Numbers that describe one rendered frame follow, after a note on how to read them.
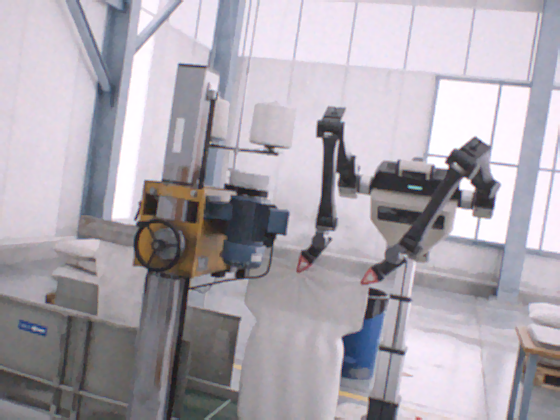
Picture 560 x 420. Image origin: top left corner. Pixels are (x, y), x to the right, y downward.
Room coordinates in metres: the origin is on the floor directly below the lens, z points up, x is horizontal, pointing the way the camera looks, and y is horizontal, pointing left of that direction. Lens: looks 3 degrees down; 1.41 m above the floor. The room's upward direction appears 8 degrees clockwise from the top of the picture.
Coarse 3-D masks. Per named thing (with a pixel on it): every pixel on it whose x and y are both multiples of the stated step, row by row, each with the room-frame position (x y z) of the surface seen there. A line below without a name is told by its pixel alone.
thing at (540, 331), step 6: (534, 324) 3.47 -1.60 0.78; (534, 330) 3.29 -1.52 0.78; (540, 330) 3.31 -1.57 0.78; (546, 330) 3.34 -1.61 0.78; (552, 330) 3.37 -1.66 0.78; (558, 330) 3.40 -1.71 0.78; (540, 336) 3.14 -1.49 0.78; (546, 336) 3.17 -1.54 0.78; (552, 336) 3.19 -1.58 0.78; (558, 336) 3.21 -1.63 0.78; (546, 342) 3.01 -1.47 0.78; (552, 342) 3.03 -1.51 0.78; (558, 342) 3.05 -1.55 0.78
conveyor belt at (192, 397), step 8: (192, 392) 2.67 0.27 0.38; (200, 392) 2.68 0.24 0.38; (184, 400) 2.56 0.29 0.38; (192, 400) 2.58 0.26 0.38; (200, 400) 2.59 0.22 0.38; (208, 400) 2.60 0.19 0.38; (216, 400) 2.62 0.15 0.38; (224, 400) 2.63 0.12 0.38; (232, 400) 2.64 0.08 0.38; (184, 408) 2.48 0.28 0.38; (192, 408) 2.49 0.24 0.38; (200, 408) 2.50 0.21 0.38; (208, 408) 2.51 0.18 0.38; (216, 408) 2.53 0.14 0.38; (224, 408) 2.54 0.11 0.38; (232, 408) 2.55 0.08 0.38; (184, 416) 2.39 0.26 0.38; (192, 416) 2.41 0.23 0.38; (200, 416) 2.42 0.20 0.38; (208, 416) 2.43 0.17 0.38; (216, 416) 2.44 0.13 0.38; (224, 416) 2.45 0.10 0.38; (232, 416) 2.47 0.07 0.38
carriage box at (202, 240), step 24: (144, 192) 2.09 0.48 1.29; (168, 192) 2.07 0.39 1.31; (192, 192) 2.03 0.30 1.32; (216, 192) 2.14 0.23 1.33; (144, 216) 2.09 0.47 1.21; (144, 240) 2.09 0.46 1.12; (192, 240) 2.03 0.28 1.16; (216, 240) 2.20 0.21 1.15; (192, 264) 2.03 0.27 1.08; (216, 264) 2.23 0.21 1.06
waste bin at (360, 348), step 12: (372, 288) 4.79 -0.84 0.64; (372, 300) 4.37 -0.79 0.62; (384, 300) 4.43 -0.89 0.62; (372, 312) 4.38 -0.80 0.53; (384, 312) 4.49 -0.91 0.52; (372, 324) 4.40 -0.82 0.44; (348, 336) 4.40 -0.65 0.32; (360, 336) 4.39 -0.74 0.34; (372, 336) 4.42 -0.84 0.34; (348, 348) 4.40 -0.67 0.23; (360, 348) 4.39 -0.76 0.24; (372, 348) 4.44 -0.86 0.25; (348, 360) 4.40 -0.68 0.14; (360, 360) 4.40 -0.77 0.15; (372, 360) 4.46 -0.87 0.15; (348, 372) 4.40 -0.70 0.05; (360, 372) 4.41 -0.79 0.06; (372, 372) 4.49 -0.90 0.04
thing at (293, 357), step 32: (256, 288) 2.44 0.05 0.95; (288, 288) 2.41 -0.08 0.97; (320, 288) 2.35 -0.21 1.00; (352, 288) 2.31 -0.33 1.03; (256, 320) 2.41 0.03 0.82; (288, 320) 2.37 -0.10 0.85; (320, 320) 2.34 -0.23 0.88; (352, 320) 2.31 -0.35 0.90; (256, 352) 2.34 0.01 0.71; (288, 352) 2.30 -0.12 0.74; (320, 352) 2.27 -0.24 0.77; (256, 384) 2.33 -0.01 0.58; (288, 384) 2.29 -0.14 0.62; (320, 384) 2.26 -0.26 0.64; (256, 416) 2.32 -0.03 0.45; (288, 416) 2.28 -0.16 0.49; (320, 416) 2.26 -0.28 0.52
